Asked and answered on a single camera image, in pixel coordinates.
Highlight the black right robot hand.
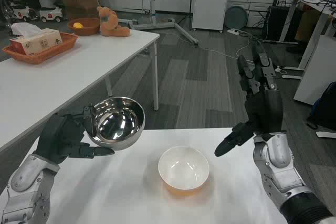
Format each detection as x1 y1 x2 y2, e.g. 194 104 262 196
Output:
214 41 285 157

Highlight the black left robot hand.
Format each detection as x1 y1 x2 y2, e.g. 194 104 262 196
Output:
35 105 116 165

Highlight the shiny metal bowl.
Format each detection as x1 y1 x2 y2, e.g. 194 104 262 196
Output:
86 97 146 152

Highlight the white and orange bowl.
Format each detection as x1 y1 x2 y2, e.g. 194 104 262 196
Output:
157 145 211 193

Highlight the round brown wicker bowl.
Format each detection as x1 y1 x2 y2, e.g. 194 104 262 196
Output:
67 17 101 36

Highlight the long white table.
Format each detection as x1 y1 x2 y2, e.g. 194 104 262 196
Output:
0 26 161 154

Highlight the dark blue backpack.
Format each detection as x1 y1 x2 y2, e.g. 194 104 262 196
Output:
306 81 336 131

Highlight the white low partition cabinet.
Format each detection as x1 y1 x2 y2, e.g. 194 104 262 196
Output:
293 34 336 106

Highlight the black computer tower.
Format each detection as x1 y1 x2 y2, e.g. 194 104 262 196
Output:
263 5 305 43

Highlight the orange rectangular wicker basket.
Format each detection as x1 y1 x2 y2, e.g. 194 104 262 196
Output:
2 32 79 65

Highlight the grey round tray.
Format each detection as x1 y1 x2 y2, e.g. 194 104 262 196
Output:
225 5 248 29

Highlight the tissue box with tissue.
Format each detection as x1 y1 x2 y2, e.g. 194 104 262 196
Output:
9 23 64 56

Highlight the white drawer unit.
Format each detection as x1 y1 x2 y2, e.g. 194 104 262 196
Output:
227 0 277 28

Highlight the white office desk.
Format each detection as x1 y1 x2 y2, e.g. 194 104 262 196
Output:
272 0 336 71

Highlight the white toy ride-on car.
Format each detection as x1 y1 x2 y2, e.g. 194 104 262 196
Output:
39 6 65 23
10 4 40 23

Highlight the brown teddy bear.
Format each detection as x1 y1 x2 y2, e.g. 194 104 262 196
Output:
96 6 131 37

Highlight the metal stand with base legs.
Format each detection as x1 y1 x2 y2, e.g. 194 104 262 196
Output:
118 0 202 47

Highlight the brown cardboard box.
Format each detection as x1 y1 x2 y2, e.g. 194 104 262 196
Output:
62 0 100 20

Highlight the white cable on floor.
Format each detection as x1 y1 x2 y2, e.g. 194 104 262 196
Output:
195 31 266 63

